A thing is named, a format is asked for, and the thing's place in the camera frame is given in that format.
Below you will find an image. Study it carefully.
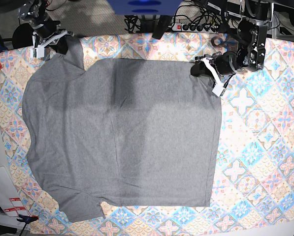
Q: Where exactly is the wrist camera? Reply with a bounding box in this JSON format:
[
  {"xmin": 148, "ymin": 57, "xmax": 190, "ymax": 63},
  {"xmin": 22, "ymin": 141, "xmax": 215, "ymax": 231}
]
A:
[
  {"xmin": 212, "ymin": 84, "xmax": 226, "ymax": 97},
  {"xmin": 33, "ymin": 47, "xmax": 45, "ymax": 58}
]

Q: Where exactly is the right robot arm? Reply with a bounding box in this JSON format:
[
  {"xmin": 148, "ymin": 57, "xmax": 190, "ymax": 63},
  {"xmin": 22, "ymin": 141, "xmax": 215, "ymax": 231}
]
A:
[{"xmin": 18, "ymin": 0, "xmax": 74, "ymax": 58}]

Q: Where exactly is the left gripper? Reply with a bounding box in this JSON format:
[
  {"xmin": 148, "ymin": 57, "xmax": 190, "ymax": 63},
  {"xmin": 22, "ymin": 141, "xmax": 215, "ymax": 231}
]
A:
[{"xmin": 190, "ymin": 51, "xmax": 242, "ymax": 86}]

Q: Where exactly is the grey T-shirt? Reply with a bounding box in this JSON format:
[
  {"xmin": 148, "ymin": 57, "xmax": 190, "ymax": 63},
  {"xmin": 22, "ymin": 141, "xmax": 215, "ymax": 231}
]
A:
[{"xmin": 22, "ymin": 38, "xmax": 222, "ymax": 222}]

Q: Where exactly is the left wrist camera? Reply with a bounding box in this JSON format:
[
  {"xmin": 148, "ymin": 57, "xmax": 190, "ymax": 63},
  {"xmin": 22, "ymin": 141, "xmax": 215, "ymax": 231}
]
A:
[{"xmin": 212, "ymin": 84, "xmax": 226, "ymax": 97}]

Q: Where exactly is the patterned tile tablecloth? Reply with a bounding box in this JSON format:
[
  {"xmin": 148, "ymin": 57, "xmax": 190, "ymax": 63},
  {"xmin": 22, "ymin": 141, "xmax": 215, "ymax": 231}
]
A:
[{"xmin": 0, "ymin": 39, "xmax": 294, "ymax": 236}]

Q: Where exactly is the black round weight disc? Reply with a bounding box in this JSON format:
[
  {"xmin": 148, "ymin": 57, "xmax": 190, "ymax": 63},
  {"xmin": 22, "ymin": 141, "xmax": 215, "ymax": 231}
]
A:
[{"xmin": 12, "ymin": 23, "xmax": 33, "ymax": 49}]

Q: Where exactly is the white box with labels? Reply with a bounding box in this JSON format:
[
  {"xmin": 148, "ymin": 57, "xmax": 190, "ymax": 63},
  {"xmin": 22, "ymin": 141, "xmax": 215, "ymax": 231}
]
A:
[{"xmin": 0, "ymin": 166, "xmax": 29, "ymax": 230}]

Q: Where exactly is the black centre post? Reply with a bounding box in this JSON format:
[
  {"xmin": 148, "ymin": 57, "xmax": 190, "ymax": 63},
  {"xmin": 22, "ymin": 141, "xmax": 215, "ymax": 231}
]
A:
[{"xmin": 152, "ymin": 15, "xmax": 172, "ymax": 40}]

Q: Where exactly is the blue orange clamp bottom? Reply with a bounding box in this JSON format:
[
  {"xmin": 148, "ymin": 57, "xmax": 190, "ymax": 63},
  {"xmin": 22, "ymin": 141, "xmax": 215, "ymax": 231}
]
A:
[{"xmin": 17, "ymin": 214, "xmax": 38, "ymax": 224}]

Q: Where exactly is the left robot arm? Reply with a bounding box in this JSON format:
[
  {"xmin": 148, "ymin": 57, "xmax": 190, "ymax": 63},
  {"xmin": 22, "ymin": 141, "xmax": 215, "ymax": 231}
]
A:
[{"xmin": 190, "ymin": 0, "xmax": 274, "ymax": 88}]

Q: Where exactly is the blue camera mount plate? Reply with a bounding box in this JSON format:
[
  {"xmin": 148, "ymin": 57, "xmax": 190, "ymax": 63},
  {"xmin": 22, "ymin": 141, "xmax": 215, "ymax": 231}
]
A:
[{"xmin": 107, "ymin": 0, "xmax": 182, "ymax": 15}]

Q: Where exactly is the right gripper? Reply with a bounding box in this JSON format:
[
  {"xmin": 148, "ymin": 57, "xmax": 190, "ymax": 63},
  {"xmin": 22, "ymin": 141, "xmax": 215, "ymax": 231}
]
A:
[{"xmin": 32, "ymin": 21, "xmax": 74, "ymax": 54}]

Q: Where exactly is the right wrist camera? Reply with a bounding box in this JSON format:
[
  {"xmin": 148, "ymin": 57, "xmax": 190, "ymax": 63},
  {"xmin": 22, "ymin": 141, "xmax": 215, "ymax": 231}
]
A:
[{"xmin": 33, "ymin": 47, "xmax": 45, "ymax": 58}]

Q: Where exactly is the white power strip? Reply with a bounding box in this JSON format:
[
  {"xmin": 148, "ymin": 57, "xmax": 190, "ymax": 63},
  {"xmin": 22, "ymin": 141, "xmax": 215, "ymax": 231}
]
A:
[{"xmin": 171, "ymin": 23, "xmax": 218, "ymax": 33}]

